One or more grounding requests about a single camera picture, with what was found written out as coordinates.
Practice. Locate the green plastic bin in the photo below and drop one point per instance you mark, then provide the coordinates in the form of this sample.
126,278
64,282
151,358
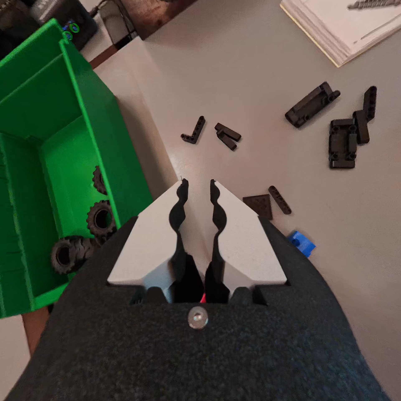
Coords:
78,103

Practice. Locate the black lego panel with beam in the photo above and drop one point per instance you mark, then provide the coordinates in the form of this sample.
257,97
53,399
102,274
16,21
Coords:
343,144

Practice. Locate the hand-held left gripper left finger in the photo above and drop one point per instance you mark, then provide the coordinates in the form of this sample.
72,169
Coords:
144,250

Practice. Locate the blue lego brick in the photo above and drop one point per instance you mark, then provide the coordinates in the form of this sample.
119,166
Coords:
300,244

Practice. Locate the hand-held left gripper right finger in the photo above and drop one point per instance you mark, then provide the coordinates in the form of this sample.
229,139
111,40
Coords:
250,250

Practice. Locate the dark studded square lego plate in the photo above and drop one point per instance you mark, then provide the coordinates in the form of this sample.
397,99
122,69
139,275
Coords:
258,206

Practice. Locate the black rubber lego tire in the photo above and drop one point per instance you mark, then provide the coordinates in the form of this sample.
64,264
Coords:
87,247
100,181
94,219
58,257

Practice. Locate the black short lego beam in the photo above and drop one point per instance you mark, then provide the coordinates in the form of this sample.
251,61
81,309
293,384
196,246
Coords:
228,143
228,132

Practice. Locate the black L-shaped lego beam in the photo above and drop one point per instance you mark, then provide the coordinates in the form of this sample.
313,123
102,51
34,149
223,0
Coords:
198,128

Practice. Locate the black thin lego beam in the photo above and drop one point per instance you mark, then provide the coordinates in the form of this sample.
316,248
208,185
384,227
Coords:
279,200

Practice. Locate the black device with green lights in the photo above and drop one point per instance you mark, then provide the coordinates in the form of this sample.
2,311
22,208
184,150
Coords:
84,18

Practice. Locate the lego instruction booklet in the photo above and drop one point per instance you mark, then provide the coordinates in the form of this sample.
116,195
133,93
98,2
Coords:
344,28

